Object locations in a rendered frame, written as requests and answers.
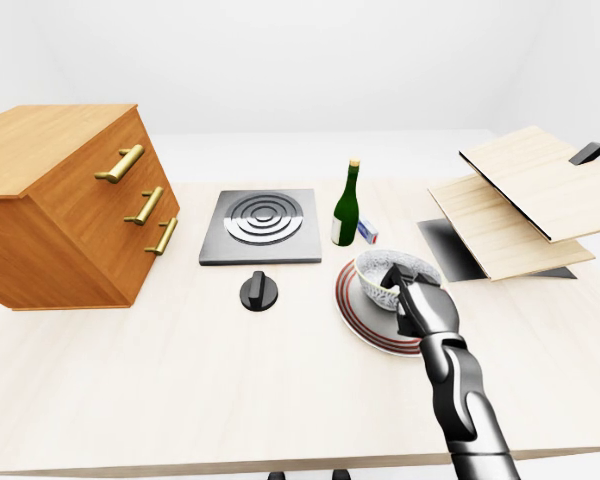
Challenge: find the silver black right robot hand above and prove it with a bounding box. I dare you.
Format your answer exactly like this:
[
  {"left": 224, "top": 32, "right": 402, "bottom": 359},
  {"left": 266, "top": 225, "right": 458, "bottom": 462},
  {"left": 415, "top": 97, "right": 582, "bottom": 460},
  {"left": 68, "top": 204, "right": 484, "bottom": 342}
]
[{"left": 379, "top": 262, "right": 462, "bottom": 346}]

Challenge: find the patterned white bowl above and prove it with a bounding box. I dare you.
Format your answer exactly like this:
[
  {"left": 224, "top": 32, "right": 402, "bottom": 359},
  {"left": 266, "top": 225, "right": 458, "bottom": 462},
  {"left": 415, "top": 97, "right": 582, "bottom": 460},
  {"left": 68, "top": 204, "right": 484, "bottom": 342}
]
[{"left": 354, "top": 248, "right": 444, "bottom": 313}]

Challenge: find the white plate with red rings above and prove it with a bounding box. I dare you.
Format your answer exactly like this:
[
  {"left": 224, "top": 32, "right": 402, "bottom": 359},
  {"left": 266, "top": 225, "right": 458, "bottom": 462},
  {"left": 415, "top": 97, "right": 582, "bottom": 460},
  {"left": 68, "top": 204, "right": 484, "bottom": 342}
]
[{"left": 334, "top": 255, "right": 454, "bottom": 358}]

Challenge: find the flat dark stove plate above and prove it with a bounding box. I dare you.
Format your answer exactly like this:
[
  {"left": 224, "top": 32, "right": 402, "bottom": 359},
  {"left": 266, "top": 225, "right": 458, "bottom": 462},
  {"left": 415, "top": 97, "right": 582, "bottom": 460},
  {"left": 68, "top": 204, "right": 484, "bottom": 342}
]
[{"left": 198, "top": 188, "right": 324, "bottom": 267}]

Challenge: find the small blue white box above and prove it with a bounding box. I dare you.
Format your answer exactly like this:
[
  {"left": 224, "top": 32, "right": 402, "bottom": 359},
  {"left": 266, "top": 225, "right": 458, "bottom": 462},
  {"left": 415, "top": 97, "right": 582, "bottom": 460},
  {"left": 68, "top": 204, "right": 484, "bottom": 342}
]
[{"left": 356, "top": 217, "right": 381, "bottom": 246}]

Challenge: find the green wine bottle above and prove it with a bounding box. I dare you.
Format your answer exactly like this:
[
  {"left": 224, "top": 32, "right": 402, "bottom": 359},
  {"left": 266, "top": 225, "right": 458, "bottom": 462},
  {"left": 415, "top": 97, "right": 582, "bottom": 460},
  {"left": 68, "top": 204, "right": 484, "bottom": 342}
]
[{"left": 330, "top": 157, "right": 362, "bottom": 248}]

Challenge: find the pale wooden two-board rack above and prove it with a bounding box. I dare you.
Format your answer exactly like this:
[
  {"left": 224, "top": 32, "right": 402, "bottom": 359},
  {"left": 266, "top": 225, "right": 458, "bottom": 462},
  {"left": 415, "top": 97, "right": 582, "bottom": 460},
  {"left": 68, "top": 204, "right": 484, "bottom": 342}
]
[{"left": 415, "top": 124, "right": 600, "bottom": 283}]

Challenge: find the round black stove knob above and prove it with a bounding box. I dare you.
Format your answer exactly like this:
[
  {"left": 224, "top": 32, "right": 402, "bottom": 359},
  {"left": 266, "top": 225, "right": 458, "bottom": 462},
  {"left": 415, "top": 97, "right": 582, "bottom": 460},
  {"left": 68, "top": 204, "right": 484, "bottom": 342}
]
[{"left": 238, "top": 269, "right": 280, "bottom": 314}]

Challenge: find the brass drawer handle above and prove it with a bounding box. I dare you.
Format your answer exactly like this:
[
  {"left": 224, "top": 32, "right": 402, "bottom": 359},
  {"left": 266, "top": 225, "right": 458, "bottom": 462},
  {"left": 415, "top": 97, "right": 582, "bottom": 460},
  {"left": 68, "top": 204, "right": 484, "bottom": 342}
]
[
  {"left": 94, "top": 143, "right": 146, "bottom": 185},
  {"left": 144, "top": 217, "right": 179, "bottom": 257},
  {"left": 123, "top": 186, "right": 165, "bottom": 227}
]

